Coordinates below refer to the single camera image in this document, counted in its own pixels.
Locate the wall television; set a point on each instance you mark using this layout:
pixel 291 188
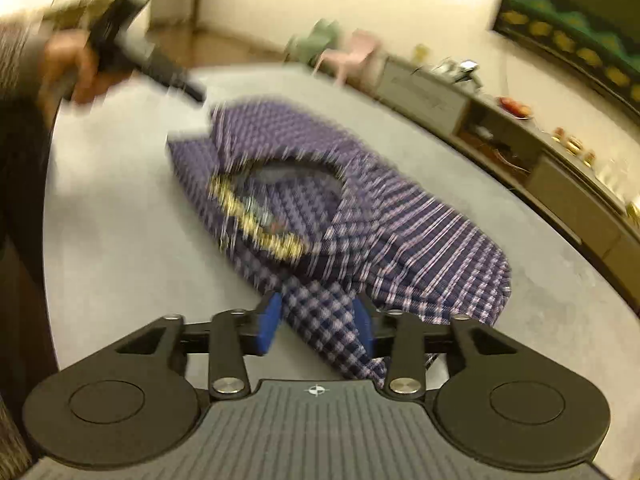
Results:
pixel 575 25

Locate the small red gold cup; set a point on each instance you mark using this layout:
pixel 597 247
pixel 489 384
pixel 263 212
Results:
pixel 558 134
pixel 590 157

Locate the person's torso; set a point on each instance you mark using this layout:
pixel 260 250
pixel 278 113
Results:
pixel 22 235

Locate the green plastic chair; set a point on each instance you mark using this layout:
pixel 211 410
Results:
pixel 315 40

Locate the set of glass cups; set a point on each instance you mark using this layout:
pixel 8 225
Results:
pixel 612 176

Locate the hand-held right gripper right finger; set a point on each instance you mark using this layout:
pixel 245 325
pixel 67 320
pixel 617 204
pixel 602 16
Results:
pixel 367 330

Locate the handheld device with screen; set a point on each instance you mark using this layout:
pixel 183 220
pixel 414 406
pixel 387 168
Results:
pixel 467 71

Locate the long grey sideboard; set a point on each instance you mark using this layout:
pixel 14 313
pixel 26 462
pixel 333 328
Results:
pixel 560 180

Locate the navy plaid shirt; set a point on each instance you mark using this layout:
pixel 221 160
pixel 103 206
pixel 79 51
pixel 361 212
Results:
pixel 400 240

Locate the gold ingot ornament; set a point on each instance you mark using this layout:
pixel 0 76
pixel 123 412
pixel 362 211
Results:
pixel 573 145

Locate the pink plastic chair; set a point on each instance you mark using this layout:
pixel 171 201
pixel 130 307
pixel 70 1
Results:
pixel 350 55

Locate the person's left hand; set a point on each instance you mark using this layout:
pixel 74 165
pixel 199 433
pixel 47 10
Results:
pixel 70 67

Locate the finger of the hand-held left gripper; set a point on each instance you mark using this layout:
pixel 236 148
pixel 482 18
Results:
pixel 180 82

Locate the red plate of fruit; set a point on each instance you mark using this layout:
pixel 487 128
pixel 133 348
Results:
pixel 515 107

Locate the gold tissue box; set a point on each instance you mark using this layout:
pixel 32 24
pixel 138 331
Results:
pixel 634 209

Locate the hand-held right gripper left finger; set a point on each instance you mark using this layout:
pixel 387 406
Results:
pixel 269 322

